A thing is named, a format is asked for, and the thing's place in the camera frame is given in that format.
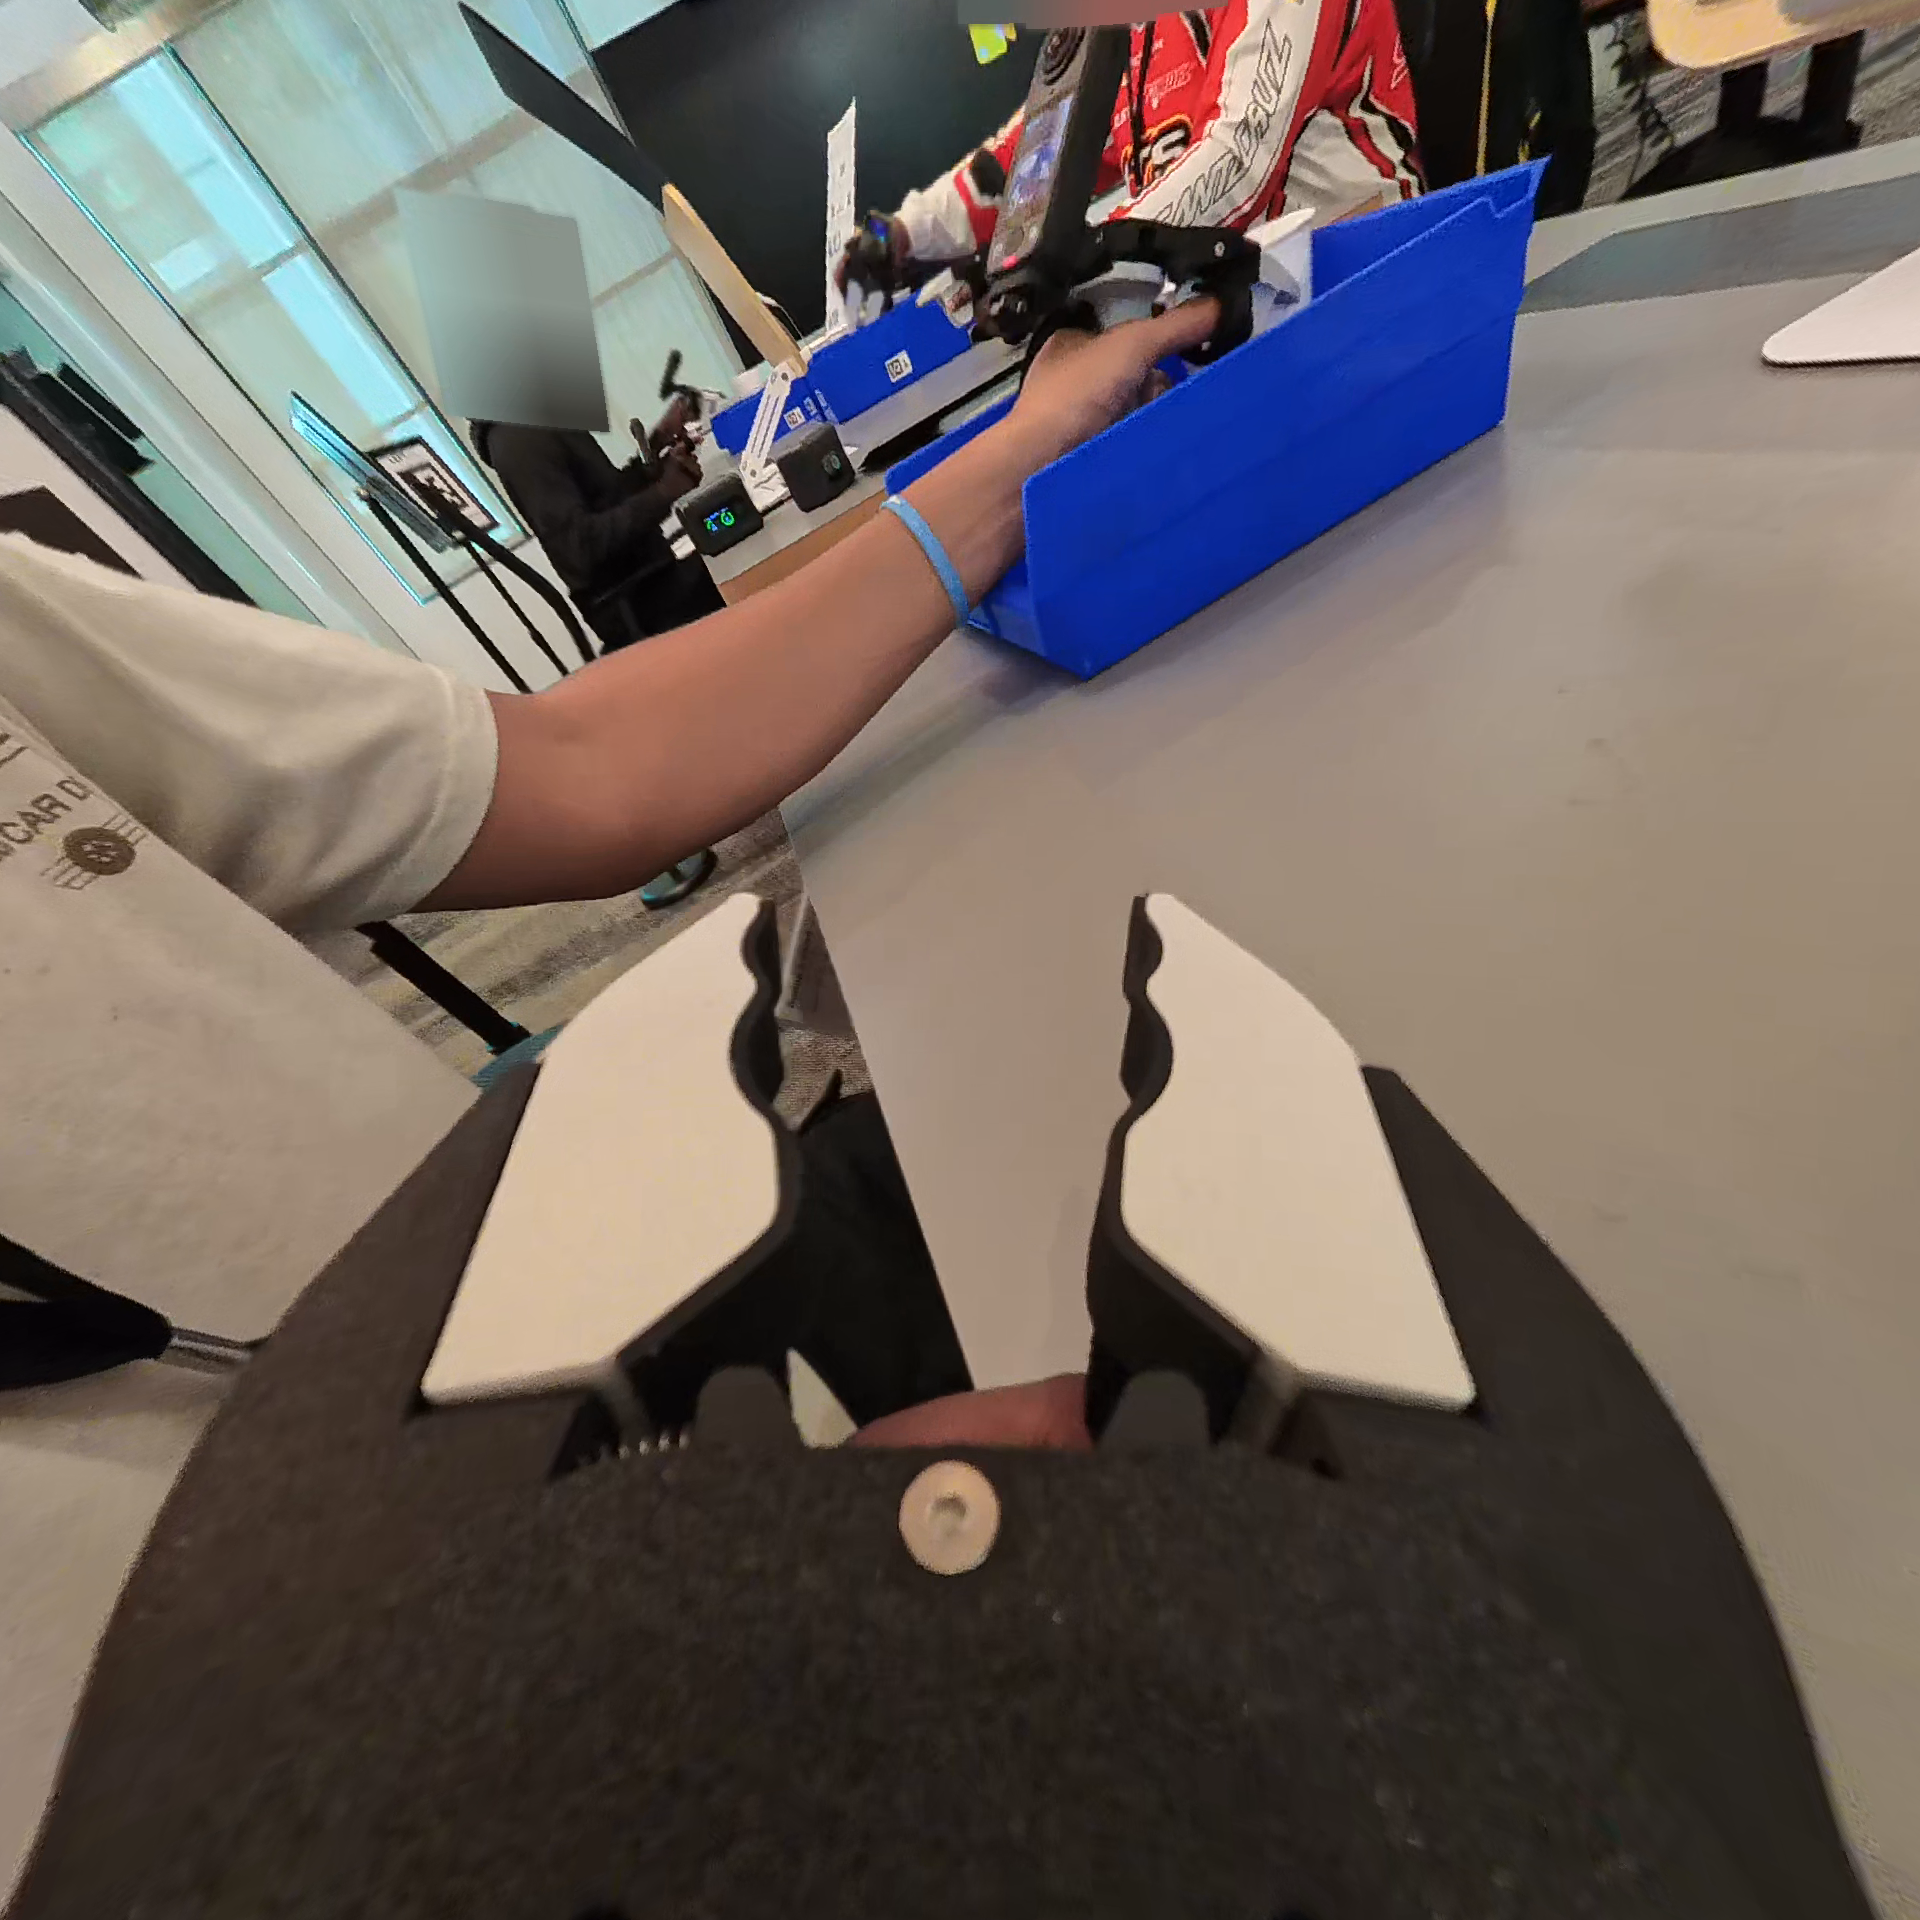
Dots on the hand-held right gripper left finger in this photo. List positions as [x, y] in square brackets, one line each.
[629, 1200]

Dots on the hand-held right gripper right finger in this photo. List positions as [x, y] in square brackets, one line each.
[1290, 1200]

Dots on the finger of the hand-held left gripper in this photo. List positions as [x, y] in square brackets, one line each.
[1287, 255]

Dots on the blue plastic bin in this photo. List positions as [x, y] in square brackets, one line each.
[914, 339]
[1276, 452]

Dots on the person's left forearm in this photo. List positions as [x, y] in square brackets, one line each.
[675, 750]

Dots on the person's left hand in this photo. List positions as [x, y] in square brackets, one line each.
[1080, 390]

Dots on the person's right hand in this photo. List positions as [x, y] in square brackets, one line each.
[991, 1418]

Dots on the white paper sign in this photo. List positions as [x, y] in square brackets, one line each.
[839, 195]

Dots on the blue wristband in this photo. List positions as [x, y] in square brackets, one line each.
[938, 564]

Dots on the small black device green light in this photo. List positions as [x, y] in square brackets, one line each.
[721, 517]
[815, 470]

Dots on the wooden board document stand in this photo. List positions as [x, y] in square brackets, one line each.
[735, 284]

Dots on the grey table with wooden edge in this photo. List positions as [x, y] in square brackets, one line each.
[809, 547]

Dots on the wooden document board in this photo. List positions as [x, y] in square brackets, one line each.
[1740, 30]

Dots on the instruction sheet on stand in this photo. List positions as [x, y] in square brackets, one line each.
[1860, 324]

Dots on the framed picture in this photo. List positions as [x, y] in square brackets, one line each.
[427, 482]

